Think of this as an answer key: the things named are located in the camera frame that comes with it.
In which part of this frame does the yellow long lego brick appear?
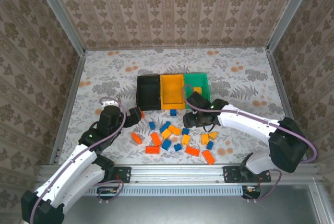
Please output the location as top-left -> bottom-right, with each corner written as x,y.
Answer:
168,124 -> 182,136

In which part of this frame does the blue long lego brick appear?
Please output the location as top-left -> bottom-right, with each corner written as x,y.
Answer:
159,121 -> 172,133

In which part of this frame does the black plastic container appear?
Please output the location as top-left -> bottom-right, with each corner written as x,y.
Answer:
135,74 -> 162,112

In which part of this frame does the yellow-orange plastic container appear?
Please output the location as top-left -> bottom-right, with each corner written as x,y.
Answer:
159,74 -> 186,111

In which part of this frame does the green plastic container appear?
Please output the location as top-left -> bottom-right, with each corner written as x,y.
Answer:
183,72 -> 211,106

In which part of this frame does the floral patterned tablecloth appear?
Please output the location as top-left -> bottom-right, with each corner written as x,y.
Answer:
58,47 -> 297,166

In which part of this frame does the black left connector module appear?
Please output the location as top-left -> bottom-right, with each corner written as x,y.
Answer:
97,186 -> 123,200

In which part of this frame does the black connector module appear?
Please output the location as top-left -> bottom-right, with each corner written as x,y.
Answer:
97,186 -> 123,200
242,185 -> 262,199

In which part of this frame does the black right connector module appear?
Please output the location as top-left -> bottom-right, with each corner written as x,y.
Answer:
242,185 -> 262,199

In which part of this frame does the grey metal sheet panel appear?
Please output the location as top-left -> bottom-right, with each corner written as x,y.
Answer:
62,195 -> 318,224

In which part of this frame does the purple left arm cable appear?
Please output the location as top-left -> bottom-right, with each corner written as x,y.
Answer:
29,96 -> 127,224

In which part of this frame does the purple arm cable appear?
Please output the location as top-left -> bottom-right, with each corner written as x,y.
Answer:
29,96 -> 127,224
182,84 -> 319,204

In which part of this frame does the aluminium side rail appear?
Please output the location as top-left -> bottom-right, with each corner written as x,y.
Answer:
265,48 -> 321,167
49,51 -> 87,166

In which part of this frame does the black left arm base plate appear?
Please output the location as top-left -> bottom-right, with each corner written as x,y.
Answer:
104,166 -> 132,184

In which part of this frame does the aluminium front mounting rail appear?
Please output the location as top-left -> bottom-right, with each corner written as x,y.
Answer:
39,164 -> 321,184

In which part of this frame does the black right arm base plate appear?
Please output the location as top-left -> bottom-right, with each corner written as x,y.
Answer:
223,166 -> 271,184

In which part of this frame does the white slotted cable duct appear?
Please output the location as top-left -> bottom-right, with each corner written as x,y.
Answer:
86,185 -> 245,196

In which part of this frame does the aluminium back rail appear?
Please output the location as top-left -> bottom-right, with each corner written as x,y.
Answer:
85,46 -> 269,52

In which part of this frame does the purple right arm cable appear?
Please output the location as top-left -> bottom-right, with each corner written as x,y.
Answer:
182,84 -> 319,204

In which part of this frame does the aluminium corner post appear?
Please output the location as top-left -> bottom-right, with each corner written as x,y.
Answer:
266,0 -> 319,52
29,0 -> 87,57

